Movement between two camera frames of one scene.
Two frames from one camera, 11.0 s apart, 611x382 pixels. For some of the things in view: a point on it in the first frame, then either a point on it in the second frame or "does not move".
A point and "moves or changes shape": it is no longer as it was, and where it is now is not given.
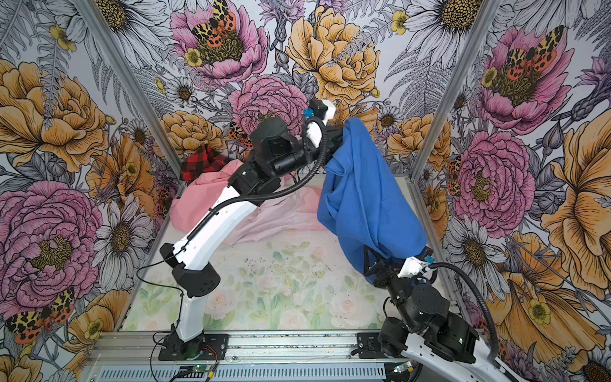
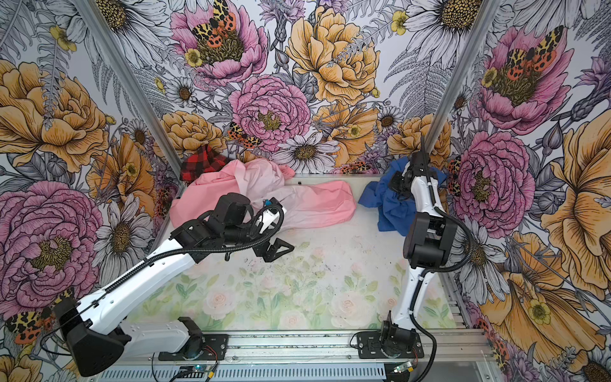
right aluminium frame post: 485,13 does not move
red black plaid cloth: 202,161 does not move
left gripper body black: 328,142 → 254,235
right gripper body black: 389,278 → 399,185
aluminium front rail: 242,348 does not move
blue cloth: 366,204 moves or changes shape
